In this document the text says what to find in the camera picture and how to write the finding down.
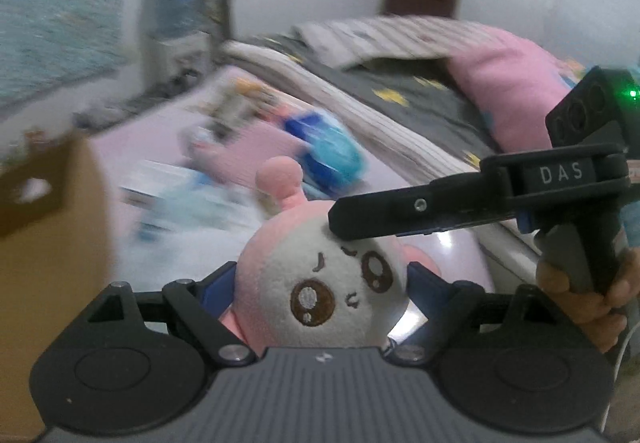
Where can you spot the grey blanket with yellow stars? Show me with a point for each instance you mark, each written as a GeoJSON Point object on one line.
{"type": "Point", "coordinates": [425, 98]}

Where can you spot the pink and white plush toy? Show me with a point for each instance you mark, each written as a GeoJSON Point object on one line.
{"type": "Point", "coordinates": [310, 283]}

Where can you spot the light blue checked towel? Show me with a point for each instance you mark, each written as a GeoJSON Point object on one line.
{"type": "Point", "coordinates": [170, 203]}

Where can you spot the peach wet wipes pack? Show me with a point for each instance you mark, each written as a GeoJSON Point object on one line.
{"type": "Point", "coordinates": [240, 105]}

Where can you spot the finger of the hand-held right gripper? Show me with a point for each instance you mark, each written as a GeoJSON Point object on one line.
{"type": "Point", "coordinates": [400, 215]}

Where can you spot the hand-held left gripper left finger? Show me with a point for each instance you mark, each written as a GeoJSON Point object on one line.
{"type": "Point", "coordinates": [220, 284]}

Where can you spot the brown cardboard box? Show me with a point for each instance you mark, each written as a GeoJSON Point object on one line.
{"type": "Point", "coordinates": [50, 248]}

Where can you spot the person's right hand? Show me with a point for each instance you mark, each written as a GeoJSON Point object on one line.
{"type": "Point", "coordinates": [585, 313]}

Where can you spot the striped white blanket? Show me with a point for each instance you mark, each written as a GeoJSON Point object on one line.
{"type": "Point", "coordinates": [380, 35]}

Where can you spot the blue plastic packet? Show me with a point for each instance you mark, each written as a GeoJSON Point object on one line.
{"type": "Point", "coordinates": [325, 153]}

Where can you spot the pink pillow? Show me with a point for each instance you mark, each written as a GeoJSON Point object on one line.
{"type": "Point", "coordinates": [515, 83]}

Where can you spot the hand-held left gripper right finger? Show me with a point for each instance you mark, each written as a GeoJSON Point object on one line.
{"type": "Point", "coordinates": [419, 282]}

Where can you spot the large blue water bottle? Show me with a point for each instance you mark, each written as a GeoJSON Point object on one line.
{"type": "Point", "coordinates": [172, 8]}

